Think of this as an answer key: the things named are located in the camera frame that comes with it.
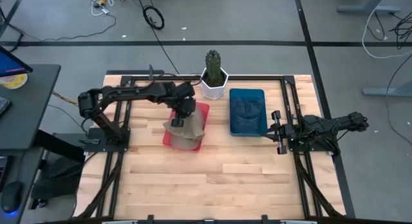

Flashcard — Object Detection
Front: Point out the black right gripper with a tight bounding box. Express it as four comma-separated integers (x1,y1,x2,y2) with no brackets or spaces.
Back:
259,110,297,156

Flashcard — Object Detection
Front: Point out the tan bucket hat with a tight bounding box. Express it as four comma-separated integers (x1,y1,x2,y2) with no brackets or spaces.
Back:
162,105,206,142

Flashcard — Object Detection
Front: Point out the white hexagonal plant pot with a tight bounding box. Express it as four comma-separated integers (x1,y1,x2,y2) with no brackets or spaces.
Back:
200,66,229,100

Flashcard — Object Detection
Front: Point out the red plastic bin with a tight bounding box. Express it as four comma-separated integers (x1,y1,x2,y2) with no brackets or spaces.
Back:
162,101,211,153

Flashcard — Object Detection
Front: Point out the blue plastic bin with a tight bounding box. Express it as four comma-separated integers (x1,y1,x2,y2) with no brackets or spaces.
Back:
229,88,269,137

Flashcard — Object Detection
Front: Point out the green cactus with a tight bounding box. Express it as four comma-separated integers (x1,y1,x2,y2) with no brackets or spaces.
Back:
205,49,225,87

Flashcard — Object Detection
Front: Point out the black bar behind table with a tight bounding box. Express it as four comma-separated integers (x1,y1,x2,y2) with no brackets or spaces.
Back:
106,69,165,76

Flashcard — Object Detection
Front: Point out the grey table foot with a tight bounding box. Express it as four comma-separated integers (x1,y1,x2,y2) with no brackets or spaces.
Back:
362,80,412,97
337,0,402,15

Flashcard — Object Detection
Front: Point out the black bag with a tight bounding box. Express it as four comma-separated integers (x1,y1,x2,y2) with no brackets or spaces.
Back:
30,156,85,209

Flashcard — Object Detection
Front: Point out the black side desk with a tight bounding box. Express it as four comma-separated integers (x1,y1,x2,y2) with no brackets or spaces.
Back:
0,64,86,224

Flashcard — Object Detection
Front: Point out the yellow round disc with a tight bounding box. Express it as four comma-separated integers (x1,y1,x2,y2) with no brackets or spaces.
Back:
0,73,28,90

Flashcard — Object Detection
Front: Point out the computer monitor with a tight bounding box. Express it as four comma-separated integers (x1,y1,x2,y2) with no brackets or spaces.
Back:
0,45,33,79

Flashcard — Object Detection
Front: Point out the black keyboard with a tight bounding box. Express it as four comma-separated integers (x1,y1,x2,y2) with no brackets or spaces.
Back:
0,97,12,117

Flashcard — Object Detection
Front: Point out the black computer mouse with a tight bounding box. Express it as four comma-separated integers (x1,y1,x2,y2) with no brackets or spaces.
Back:
0,181,24,214

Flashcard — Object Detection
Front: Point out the black aluminium table frame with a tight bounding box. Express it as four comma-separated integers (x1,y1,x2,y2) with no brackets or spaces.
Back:
77,74,347,220

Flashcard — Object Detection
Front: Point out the coiled black floor cable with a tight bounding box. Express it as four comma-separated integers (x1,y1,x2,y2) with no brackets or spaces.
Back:
137,0,180,74

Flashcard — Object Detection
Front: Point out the long black floor cable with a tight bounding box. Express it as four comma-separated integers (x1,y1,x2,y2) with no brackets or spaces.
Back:
385,54,412,146

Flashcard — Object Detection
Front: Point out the thin black floor cable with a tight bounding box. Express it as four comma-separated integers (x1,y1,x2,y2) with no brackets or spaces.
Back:
0,5,117,53

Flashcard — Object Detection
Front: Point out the white floor cable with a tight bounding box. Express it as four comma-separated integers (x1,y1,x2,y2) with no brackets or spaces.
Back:
361,1,412,60

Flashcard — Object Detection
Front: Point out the white and yellow cable bundle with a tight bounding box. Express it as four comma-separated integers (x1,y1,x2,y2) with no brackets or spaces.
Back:
86,0,127,17

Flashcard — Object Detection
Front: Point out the black cable bundle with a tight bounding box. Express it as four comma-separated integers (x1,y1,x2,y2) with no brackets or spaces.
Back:
366,10,412,51

